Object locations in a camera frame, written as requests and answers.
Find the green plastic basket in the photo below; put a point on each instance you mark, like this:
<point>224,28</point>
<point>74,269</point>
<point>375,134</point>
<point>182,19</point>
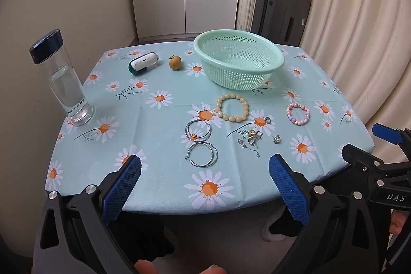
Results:
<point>239,65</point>

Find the daisy print tablecloth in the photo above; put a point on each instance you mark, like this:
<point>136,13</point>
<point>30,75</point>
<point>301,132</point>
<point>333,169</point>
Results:
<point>160,132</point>

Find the person's right hand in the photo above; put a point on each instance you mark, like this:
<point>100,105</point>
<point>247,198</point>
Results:
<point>395,225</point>

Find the cream curtain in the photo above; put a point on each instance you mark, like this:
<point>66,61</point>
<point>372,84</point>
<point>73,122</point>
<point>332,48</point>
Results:
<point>359,36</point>

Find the small yellow fruit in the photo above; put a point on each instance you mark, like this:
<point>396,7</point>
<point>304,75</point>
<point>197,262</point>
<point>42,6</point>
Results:
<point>175,63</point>

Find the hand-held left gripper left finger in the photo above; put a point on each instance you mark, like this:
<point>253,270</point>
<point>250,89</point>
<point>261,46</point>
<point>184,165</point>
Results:
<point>123,189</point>

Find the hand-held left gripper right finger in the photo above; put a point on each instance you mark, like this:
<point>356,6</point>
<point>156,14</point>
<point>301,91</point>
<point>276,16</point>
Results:
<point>289,189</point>

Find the glass water bottle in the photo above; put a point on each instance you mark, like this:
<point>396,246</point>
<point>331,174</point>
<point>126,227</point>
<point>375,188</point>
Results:
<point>69,91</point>

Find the white and teal case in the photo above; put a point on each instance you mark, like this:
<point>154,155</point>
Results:
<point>143,63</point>

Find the white suitcase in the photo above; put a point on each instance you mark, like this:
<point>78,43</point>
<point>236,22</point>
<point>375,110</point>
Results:
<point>245,4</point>

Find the silver hoop earring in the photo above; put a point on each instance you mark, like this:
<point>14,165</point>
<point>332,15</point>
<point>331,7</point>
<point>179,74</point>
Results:
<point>215,156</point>
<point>187,132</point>

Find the gold ball earring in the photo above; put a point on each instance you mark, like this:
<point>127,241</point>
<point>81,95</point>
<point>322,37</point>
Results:
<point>252,133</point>

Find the grey suitcase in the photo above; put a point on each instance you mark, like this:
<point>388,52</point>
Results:
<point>282,17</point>

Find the silver clover earring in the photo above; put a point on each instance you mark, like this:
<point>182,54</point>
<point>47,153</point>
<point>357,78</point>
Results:
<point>241,142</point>

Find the person's left hand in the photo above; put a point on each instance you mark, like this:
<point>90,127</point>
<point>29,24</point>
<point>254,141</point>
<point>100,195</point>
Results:
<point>145,269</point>

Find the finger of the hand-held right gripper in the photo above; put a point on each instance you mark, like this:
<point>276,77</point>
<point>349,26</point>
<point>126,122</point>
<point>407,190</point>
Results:
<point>359,155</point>
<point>387,133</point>

